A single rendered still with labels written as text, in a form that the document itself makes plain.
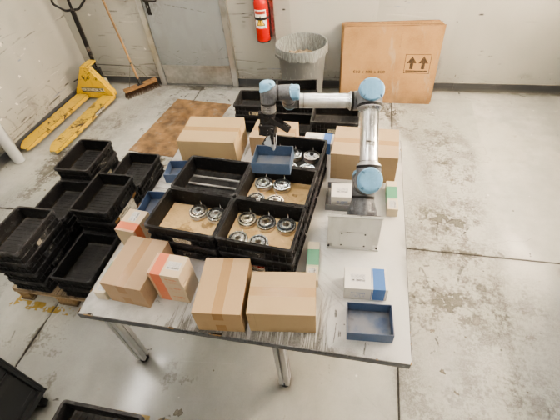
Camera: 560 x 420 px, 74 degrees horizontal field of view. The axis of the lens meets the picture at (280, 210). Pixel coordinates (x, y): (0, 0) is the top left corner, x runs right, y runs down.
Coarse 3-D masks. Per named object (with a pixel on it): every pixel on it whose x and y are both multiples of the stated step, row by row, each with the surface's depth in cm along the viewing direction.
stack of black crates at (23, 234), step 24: (24, 216) 266; (48, 216) 252; (0, 240) 249; (24, 240) 252; (48, 240) 254; (72, 240) 278; (0, 264) 244; (24, 264) 237; (48, 264) 256; (24, 288) 264; (48, 288) 259
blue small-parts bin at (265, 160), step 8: (256, 152) 198; (264, 152) 202; (272, 152) 201; (280, 152) 200; (288, 152) 199; (256, 160) 199; (264, 160) 200; (272, 160) 199; (280, 160) 199; (288, 160) 198; (256, 168) 192; (264, 168) 191; (272, 168) 190; (280, 168) 189; (288, 168) 188
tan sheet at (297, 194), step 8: (272, 184) 221; (296, 184) 220; (304, 184) 219; (248, 192) 218; (264, 192) 217; (272, 192) 216; (288, 192) 215; (296, 192) 215; (304, 192) 214; (288, 200) 211; (296, 200) 211; (304, 200) 210
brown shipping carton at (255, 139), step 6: (258, 120) 266; (294, 126) 257; (252, 132) 256; (258, 132) 255; (282, 132) 253; (288, 132) 252; (294, 132) 252; (252, 138) 253; (258, 138) 252; (264, 138) 250; (252, 144) 256; (258, 144) 255; (252, 150) 260
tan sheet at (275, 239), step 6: (258, 216) 204; (234, 222) 202; (234, 228) 199; (240, 228) 199; (252, 228) 198; (276, 228) 197; (228, 234) 196; (252, 234) 195; (264, 234) 195; (270, 234) 194; (276, 234) 194; (270, 240) 192; (276, 240) 191; (282, 240) 191; (288, 240) 191; (276, 246) 189; (282, 246) 188; (288, 246) 188
